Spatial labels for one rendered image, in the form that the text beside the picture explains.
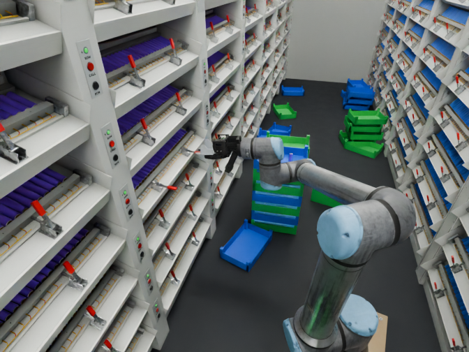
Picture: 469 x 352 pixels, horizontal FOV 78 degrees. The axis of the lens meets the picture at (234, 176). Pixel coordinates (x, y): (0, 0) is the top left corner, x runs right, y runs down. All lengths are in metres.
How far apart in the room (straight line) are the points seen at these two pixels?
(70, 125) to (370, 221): 0.70
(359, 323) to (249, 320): 0.59
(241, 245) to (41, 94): 1.41
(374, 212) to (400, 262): 1.34
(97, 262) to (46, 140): 0.39
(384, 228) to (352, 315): 0.57
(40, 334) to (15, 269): 0.20
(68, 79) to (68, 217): 0.32
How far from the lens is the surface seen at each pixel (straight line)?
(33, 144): 0.71
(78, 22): 0.76
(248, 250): 1.86
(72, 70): 0.74
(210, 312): 1.64
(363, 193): 0.89
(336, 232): 0.70
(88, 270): 0.94
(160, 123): 1.16
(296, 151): 1.84
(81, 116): 0.78
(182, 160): 1.31
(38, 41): 0.69
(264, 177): 1.21
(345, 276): 0.82
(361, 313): 1.26
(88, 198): 0.85
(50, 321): 0.89
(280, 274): 1.78
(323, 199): 2.24
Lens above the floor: 1.42
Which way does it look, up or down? 35 degrees down
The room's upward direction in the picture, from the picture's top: straight up
